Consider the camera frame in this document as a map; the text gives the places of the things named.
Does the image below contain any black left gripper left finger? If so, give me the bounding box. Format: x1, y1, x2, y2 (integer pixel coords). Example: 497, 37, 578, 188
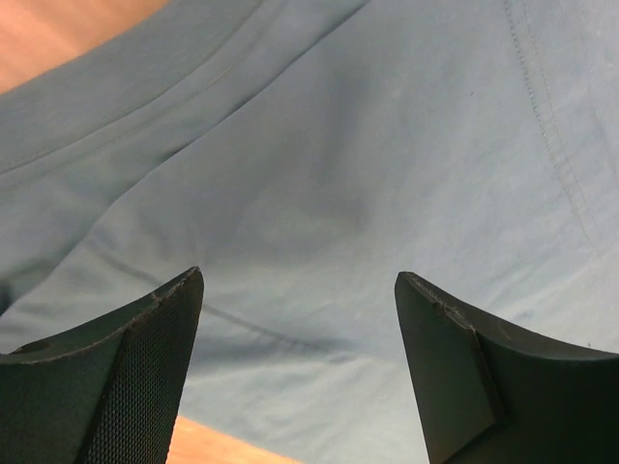
1, 268, 203, 463

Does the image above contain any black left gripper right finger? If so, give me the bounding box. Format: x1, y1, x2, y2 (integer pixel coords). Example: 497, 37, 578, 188
395, 272, 618, 463

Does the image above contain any light blue t shirt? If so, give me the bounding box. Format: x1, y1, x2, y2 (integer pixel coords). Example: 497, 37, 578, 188
1, 1, 618, 463

